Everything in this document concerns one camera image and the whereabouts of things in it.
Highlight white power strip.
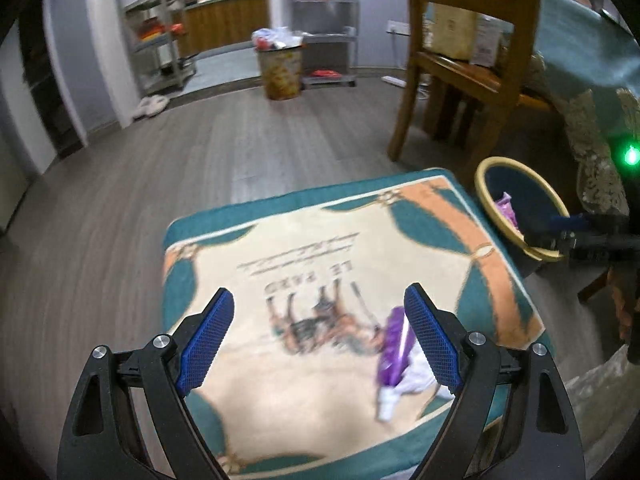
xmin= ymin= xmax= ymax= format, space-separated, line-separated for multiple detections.
xmin=382 ymin=76 xmax=406 ymax=88

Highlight yellow rimmed teal waste bin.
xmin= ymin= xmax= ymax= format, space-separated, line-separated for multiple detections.
xmin=474 ymin=156 xmax=570 ymax=266

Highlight grey metal shelf right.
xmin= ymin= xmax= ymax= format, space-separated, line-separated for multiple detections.
xmin=291 ymin=0 xmax=360 ymax=89

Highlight grey metal shelf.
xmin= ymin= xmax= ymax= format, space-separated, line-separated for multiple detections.
xmin=291 ymin=0 xmax=360 ymax=89
xmin=116 ymin=0 xmax=196 ymax=96

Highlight white slippers pair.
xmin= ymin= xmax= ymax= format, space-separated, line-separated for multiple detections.
xmin=132 ymin=94 xmax=170 ymax=120

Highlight purple snack wrapper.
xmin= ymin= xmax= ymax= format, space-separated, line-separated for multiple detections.
xmin=376 ymin=307 xmax=416 ymax=422

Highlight wooden dining chair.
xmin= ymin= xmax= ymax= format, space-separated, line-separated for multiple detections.
xmin=387 ymin=0 xmax=553 ymax=183

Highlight crumpled white tissue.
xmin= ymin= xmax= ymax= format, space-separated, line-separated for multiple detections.
xmin=395 ymin=344 xmax=454 ymax=401

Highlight beige box on chair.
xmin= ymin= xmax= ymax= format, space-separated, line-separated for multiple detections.
xmin=424 ymin=3 xmax=478 ymax=62

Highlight sunflower pattern trash can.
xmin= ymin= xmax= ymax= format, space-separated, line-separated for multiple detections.
xmin=257 ymin=46 xmax=303 ymax=101

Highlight wooden kitchen cabinet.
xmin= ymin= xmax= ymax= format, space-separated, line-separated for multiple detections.
xmin=178 ymin=0 xmax=269 ymax=56

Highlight grey metal shelf left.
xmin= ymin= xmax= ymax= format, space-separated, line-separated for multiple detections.
xmin=116 ymin=0 xmax=196 ymax=96

